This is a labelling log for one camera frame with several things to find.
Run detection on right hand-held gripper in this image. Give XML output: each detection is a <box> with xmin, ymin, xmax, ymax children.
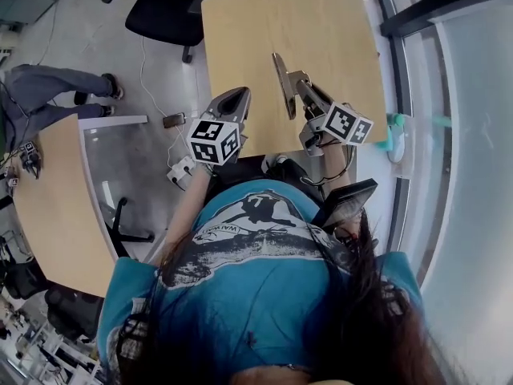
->
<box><xmin>297</xmin><ymin>76</ymin><xmax>374</xmax><ymax>158</ymax></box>

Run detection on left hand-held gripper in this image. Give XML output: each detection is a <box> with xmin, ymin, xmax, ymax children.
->
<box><xmin>187</xmin><ymin>87</ymin><xmax>252</xmax><ymax>165</ymax></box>

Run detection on silver binder clip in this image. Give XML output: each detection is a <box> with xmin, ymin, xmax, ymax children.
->
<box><xmin>271</xmin><ymin>51</ymin><xmax>313</xmax><ymax>120</ymax></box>

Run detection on person's right forearm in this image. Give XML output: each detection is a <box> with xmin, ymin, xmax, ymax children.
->
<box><xmin>320</xmin><ymin>142</ymin><xmax>350</xmax><ymax>184</ymax></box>

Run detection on person's left forearm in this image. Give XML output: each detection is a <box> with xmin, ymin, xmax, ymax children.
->
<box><xmin>164</xmin><ymin>162</ymin><xmax>214</xmax><ymax>253</ymax></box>

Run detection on black smartphone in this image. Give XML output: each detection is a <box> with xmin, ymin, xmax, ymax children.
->
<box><xmin>163</xmin><ymin>112</ymin><xmax>188</xmax><ymax>129</ymax></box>

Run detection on person's black trousers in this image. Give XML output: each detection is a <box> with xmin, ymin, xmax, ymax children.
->
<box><xmin>214</xmin><ymin>156</ymin><xmax>321</xmax><ymax>200</ymax></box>

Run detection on white power strip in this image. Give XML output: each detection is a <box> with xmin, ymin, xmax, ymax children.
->
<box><xmin>167</xmin><ymin>155</ymin><xmax>196</xmax><ymax>186</ymax></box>

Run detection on white round dish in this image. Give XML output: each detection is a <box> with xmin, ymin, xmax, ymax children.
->
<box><xmin>386</xmin><ymin>128</ymin><xmax>406</xmax><ymax>164</ymax></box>

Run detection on black flat device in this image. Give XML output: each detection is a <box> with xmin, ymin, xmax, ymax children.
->
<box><xmin>320</xmin><ymin>178</ymin><xmax>380</xmax><ymax>233</ymax></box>

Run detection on black office chair with headrest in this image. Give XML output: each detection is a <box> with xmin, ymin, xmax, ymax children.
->
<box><xmin>102</xmin><ymin>0</ymin><xmax>241</xmax><ymax>64</ymax></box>

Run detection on black star chair base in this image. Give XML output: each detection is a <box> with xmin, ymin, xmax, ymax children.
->
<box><xmin>104</xmin><ymin>197</ymin><xmax>156</xmax><ymax>253</ymax></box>

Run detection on black framed window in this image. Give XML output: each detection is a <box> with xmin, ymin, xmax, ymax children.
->
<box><xmin>362</xmin><ymin>0</ymin><xmax>513</xmax><ymax>385</ymax></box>

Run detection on person's teal printed shirt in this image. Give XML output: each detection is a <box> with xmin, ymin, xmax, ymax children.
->
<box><xmin>98</xmin><ymin>178</ymin><xmax>426</xmax><ymax>385</ymax></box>

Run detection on wooden table with white legs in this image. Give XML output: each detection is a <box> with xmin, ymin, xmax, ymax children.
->
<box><xmin>11</xmin><ymin>112</ymin><xmax>149</xmax><ymax>298</ymax></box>

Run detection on cluttered white shelf rack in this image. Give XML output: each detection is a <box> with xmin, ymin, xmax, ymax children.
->
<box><xmin>0</xmin><ymin>294</ymin><xmax>102</xmax><ymax>385</ymax></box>

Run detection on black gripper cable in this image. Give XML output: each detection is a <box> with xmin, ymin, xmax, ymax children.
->
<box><xmin>300</xmin><ymin>140</ymin><xmax>358</xmax><ymax>188</ymax></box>

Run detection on white charging cable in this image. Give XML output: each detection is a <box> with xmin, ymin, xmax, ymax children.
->
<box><xmin>139</xmin><ymin>34</ymin><xmax>201</xmax><ymax>168</ymax></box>

